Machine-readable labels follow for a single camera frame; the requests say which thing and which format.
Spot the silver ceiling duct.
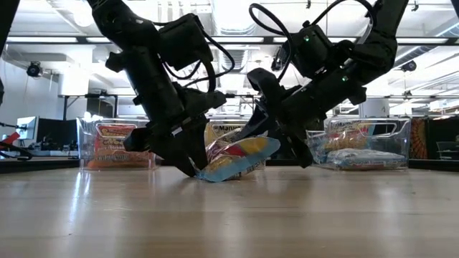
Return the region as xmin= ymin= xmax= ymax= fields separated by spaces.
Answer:
xmin=214 ymin=44 xmax=254 ymax=108

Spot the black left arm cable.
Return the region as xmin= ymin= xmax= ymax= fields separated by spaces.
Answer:
xmin=157 ymin=21 xmax=237 ymax=90

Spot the orange patterned cloth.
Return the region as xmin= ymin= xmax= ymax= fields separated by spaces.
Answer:
xmin=410 ymin=117 xmax=430 ymax=161

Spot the yellow Maruchan ramen pack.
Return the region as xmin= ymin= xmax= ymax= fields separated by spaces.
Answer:
xmin=204 ymin=122 xmax=252 ymax=145

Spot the black ceiling spotlight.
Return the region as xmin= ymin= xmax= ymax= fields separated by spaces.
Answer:
xmin=400 ymin=59 xmax=418 ymax=73
xmin=25 ymin=60 xmax=44 ymax=78

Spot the black monitor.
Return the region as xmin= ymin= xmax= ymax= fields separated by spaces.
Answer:
xmin=35 ymin=118 xmax=79 ymax=150

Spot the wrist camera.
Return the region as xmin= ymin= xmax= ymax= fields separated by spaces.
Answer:
xmin=181 ymin=82 xmax=228 ymax=118
xmin=246 ymin=67 xmax=287 ymax=110

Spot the clear plastic bin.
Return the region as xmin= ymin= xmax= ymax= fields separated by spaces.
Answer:
xmin=76 ymin=117 xmax=159 ymax=171
xmin=306 ymin=117 xmax=412 ymax=171
xmin=203 ymin=119 xmax=268 ymax=171

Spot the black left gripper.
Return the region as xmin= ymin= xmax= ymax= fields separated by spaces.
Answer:
xmin=118 ymin=46 xmax=210 ymax=178

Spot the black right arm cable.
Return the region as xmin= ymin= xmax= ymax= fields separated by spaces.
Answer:
xmin=248 ymin=0 xmax=377 ymax=84

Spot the white-backed monitor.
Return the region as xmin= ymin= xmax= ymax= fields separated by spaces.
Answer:
xmin=14 ymin=115 xmax=40 ymax=142

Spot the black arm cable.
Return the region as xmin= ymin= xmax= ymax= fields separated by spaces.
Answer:
xmin=248 ymin=0 xmax=377 ymax=84
xmin=157 ymin=21 xmax=237 ymax=90

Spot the red Saucy Noods pack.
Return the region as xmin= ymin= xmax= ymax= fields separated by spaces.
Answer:
xmin=93 ymin=123 xmax=139 ymax=141
xmin=87 ymin=138 xmax=152 ymax=170

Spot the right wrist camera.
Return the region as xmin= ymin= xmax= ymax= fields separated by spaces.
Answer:
xmin=246 ymin=67 xmax=287 ymax=110

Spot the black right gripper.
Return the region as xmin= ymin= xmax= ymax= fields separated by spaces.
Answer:
xmin=235 ymin=75 xmax=367 ymax=169

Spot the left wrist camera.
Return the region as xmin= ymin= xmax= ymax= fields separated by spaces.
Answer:
xmin=181 ymin=82 xmax=228 ymax=118

